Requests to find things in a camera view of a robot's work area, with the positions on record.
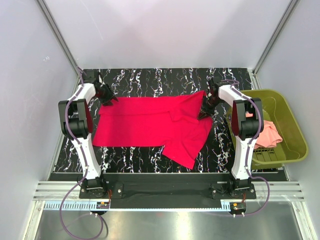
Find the aluminium frame rail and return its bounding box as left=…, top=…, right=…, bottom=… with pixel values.
left=33, top=181, right=304, bottom=212

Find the left aluminium corner post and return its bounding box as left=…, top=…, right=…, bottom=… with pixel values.
left=35, top=0, right=80, bottom=77

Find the left small connector board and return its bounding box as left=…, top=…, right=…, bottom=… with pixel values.
left=96, top=201, right=110, bottom=209

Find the right aluminium corner post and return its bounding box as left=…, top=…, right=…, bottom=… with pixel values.
left=252, top=0, right=300, bottom=76

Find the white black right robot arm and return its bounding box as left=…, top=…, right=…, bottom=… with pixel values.
left=197, top=77, right=264, bottom=199

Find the olive green plastic bin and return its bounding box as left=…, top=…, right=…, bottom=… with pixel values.
left=242, top=89, right=309, bottom=170

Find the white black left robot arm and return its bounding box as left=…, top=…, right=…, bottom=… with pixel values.
left=58, top=69, right=118, bottom=199

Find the right small connector board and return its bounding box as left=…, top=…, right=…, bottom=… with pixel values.
left=230, top=202, right=247, bottom=212

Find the small connector board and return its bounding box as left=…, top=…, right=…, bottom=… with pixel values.
left=230, top=202, right=247, bottom=212
left=96, top=201, right=110, bottom=209

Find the red t shirt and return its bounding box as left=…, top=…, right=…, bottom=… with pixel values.
left=93, top=90, right=213, bottom=169

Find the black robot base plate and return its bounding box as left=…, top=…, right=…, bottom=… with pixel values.
left=78, top=172, right=257, bottom=209

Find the aluminium corner post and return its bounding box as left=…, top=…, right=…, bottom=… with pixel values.
left=252, top=0, right=300, bottom=76
left=35, top=0, right=80, bottom=77

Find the pink t shirt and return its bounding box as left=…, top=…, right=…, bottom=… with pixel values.
left=254, top=120, right=283, bottom=149

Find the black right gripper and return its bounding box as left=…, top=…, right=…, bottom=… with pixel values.
left=197, top=96, right=222, bottom=121

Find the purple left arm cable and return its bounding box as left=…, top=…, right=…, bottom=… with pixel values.
left=59, top=66, right=109, bottom=238

